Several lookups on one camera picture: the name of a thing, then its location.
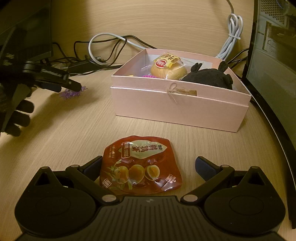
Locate purple flower hair clip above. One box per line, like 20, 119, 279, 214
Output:
60, 86, 88, 100

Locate red quail egg snack packet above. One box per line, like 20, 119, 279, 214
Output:
99, 136, 183, 195

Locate magenta pink hair accessory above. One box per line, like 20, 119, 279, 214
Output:
142, 74, 156, 78

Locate black plush toy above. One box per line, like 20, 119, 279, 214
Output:
181, 61, 233, 90

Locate packaged round pastry bun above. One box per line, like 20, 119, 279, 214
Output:
151, 53, 188, 80

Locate black gloved left hand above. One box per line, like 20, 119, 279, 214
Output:
1, 27, 35, 137

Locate black power adapter brick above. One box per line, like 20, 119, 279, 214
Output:
67, 60, 103, 74

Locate black computer monitor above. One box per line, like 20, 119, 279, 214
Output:
1, 1, 53, 62

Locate pink cardboard gift box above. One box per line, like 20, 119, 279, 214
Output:
110, 49, 251, 132

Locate black computer tower case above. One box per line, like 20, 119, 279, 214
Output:
242, 1, 295, 229

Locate black tangled cables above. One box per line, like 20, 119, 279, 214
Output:
49, 34, 158, 75

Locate grey looped cable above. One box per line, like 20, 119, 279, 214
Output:
88, 33, 149, 67

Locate white bundled cable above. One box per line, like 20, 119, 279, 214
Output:
215, 0, 244, 61

